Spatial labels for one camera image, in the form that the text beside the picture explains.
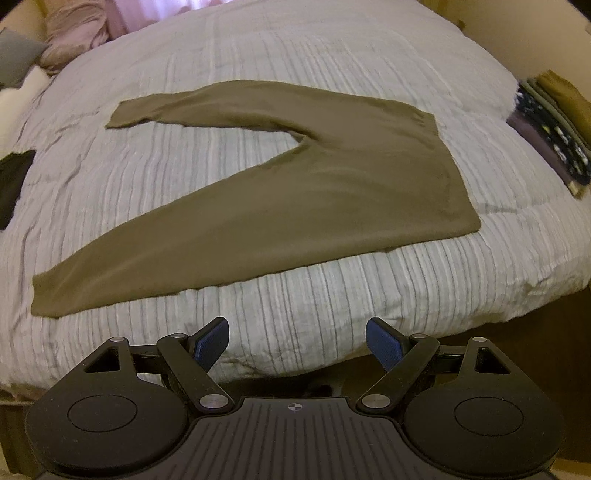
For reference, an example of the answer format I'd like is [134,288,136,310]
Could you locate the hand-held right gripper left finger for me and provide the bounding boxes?
[83,316,234,414]

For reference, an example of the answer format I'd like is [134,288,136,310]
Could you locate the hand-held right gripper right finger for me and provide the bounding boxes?
[355,318,511,413]

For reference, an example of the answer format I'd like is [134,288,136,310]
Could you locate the olive brown pants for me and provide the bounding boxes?
[31,79,482,319]

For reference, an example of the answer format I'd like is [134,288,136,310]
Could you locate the stack of patterned folded clothes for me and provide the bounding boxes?
[505,69,591,200]

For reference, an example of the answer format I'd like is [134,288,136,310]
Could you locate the black garment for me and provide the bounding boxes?
[0,150,37,232]

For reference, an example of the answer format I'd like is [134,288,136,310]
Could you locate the grey striped bedspread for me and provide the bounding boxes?
[0,0,591,391]

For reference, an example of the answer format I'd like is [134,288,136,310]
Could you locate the white padded bolster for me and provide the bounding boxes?
[0,67,51,158]

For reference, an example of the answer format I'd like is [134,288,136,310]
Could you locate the pink curtain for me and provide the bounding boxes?
[104,0,259,35]

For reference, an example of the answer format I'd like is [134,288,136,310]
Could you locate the crumpled pink blanket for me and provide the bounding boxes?
[39,0,116,75]

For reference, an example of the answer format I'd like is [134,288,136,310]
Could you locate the grey pillow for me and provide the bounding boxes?
[0,28,47,88]

